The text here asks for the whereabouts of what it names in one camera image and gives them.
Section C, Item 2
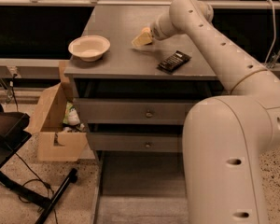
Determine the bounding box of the grey open bottom drawer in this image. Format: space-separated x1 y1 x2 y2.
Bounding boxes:
94 151 189 224

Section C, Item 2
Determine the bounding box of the grey wooden drawer cabinet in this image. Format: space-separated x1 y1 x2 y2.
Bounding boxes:
63 5 228 166

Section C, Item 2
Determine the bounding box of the black stand leg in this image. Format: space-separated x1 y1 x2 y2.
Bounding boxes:
35 168 77 224

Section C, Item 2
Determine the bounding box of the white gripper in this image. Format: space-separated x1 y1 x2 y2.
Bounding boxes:
132 12 183 47

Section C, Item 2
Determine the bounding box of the white bowl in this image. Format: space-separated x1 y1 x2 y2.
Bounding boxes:
68 35 110 62

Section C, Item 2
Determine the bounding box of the green white plush toy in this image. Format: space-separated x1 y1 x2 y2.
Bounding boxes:
63 102 80 126

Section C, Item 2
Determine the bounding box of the grey middle drawer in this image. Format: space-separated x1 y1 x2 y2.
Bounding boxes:
88 133 182 153

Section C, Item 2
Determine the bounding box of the grey top drawer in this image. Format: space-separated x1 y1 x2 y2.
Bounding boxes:
74 98 195 125

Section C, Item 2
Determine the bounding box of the black chair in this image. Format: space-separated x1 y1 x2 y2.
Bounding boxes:
0 104 30 168

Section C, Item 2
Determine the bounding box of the black snack bar packet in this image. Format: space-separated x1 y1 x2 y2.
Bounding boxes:
158 50 191 73

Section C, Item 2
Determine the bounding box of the cardboard box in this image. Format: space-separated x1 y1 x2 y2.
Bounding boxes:
26 61 91 161

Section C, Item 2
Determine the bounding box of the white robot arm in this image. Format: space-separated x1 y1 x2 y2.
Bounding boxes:
150 0 280 224

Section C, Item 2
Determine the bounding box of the white hanging cable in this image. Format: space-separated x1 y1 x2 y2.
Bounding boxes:
264 0 280 65

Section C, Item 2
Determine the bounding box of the small orange fruit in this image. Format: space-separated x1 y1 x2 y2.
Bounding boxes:
142 27 150 33

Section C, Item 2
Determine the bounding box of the black floor cable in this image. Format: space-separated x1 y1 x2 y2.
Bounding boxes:
8 74 60 224

